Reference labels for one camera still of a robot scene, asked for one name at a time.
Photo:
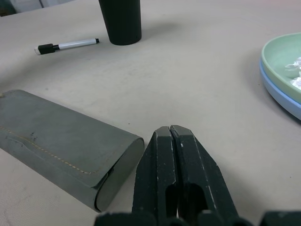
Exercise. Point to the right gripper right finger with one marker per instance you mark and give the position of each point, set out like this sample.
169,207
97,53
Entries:
202,169

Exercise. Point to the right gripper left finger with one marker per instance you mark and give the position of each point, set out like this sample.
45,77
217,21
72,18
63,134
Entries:
155,169

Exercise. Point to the grey glasses case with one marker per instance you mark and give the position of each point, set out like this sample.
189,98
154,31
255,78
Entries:
58,146

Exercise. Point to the green plate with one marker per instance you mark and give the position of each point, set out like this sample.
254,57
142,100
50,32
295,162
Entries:
279,58

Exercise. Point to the white paper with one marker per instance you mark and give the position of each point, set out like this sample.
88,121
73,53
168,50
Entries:
295,66

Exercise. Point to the blue plate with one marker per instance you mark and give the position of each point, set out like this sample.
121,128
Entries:
275,90

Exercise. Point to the black plastic cup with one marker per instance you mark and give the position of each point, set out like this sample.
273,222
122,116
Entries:
122,23

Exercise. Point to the white marker with black cap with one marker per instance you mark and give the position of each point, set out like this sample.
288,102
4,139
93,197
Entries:
70,44

